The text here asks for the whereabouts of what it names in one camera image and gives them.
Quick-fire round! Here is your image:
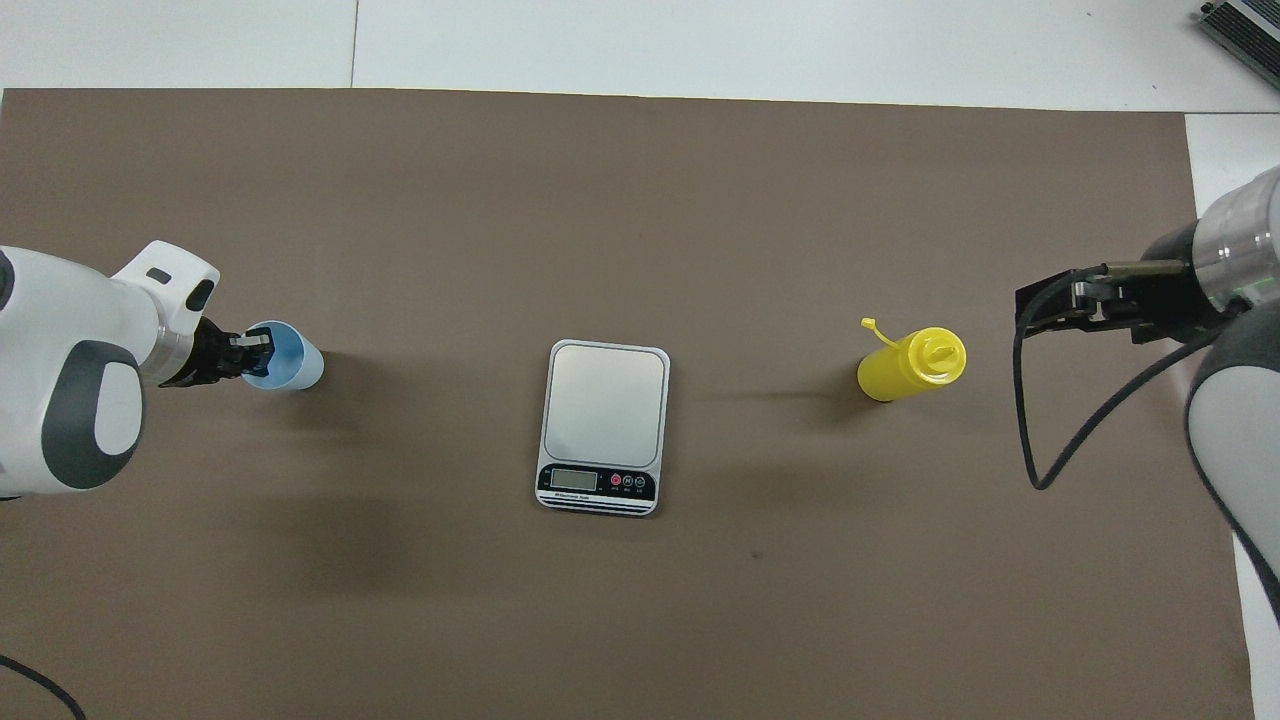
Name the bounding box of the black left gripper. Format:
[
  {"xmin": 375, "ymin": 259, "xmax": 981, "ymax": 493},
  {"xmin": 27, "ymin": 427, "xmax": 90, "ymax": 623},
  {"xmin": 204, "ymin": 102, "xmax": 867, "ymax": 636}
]
[{"xmin": 160, "ymin": 317, "xmax": 275, "ymax": 391}]

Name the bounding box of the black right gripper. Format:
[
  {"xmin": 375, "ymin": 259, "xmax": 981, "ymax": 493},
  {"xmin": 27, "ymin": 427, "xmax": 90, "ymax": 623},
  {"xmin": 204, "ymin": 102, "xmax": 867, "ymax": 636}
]
[{"xmin": 1017, "ymin": 222, "xmax": 1233, "ymax": 347}]

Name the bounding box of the light blue plastic cup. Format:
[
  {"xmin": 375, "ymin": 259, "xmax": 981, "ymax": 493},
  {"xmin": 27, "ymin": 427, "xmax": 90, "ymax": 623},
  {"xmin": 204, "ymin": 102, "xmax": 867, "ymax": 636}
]
[{"xmin": 243, "ymin": 320, "xmax": 325, "ymax": 392}]

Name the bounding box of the yellow squeeze seasoning bottle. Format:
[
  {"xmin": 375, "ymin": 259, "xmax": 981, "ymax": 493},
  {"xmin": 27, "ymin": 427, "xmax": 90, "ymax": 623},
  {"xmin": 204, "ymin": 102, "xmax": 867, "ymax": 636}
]
[{"xmin": 857, "ymin": 317, "xmax": 968, "ymax": 403}]

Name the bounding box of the silver digital kitchen scale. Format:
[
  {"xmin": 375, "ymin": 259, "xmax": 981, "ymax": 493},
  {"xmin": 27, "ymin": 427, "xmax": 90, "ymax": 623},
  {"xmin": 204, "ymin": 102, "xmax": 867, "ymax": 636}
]
[{"xmin": 535, "ymin": 339, "xmax": 672, "ymax": 518}]

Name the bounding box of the grey metal device box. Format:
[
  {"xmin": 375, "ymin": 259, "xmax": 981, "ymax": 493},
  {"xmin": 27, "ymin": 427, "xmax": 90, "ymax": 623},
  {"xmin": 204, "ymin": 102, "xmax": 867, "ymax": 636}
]
[{"xmin": 1200, "ymin": 0, "xmax": 1280, "ymax": 94}]

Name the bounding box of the brown table mat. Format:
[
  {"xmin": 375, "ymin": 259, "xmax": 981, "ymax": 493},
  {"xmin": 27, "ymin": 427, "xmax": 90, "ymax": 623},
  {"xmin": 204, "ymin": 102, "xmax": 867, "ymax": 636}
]
[{"xmin": 0, "ymin": 88, "xmax": 1257, "ymax": 720}]

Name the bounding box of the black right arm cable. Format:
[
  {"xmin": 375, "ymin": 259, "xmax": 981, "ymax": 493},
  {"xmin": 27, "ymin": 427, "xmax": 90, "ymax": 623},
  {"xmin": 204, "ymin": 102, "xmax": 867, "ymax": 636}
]
[{"xmin": 1012, "ymin": 260, "xmax": 1241, "ymax": 491}]

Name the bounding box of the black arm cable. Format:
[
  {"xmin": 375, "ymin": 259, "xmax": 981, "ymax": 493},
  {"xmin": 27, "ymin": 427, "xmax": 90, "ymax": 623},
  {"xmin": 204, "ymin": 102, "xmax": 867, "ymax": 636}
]
[
  {"xmin": 0, "ymin": 654, "xmax": 88, "ymax": 720},
  {"xmin": 1012, "ymin": 260, "xmax": 1241, "ymax": 491}
]

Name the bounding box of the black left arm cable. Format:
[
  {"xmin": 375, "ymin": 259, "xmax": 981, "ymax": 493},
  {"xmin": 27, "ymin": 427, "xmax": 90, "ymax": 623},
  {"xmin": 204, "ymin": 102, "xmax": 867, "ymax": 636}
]
[{"xmin": 0, "ymin": 654, "xmax": 88, "ymax": 720}]

